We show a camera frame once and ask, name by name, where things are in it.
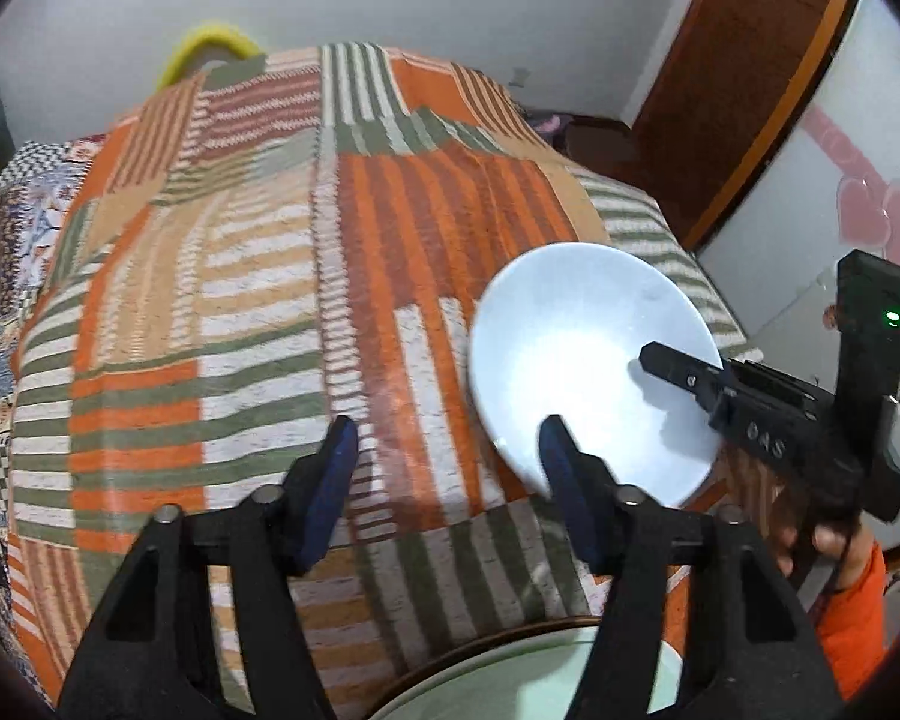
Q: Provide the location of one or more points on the striped orange blanket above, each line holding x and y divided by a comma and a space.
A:
270, 277

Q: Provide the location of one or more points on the round green plate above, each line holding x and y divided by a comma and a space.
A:
510, 682

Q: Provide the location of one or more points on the patchwork quilt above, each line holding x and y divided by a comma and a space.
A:
15, 255

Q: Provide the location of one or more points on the person's right hand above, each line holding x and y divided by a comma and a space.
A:
832, 538

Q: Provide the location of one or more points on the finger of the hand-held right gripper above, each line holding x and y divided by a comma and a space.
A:
679, 369

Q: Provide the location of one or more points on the white round plate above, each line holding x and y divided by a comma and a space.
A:
570, 345

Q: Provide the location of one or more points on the person's right forearm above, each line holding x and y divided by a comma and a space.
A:
855, 615

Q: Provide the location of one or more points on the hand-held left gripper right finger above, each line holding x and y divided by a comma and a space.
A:
562, 480

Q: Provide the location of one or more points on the white cabinet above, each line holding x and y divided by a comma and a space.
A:
810, 255

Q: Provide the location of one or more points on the purple cloth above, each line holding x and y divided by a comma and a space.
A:
549, 122

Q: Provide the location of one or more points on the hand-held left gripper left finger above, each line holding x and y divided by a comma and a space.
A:
334, 480

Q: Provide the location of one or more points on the yellow round object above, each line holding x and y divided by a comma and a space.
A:
195, 45

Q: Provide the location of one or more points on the pink heart sticker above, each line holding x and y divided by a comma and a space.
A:
881, 214

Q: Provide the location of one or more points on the brown wooden door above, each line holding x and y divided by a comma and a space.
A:
742, 75

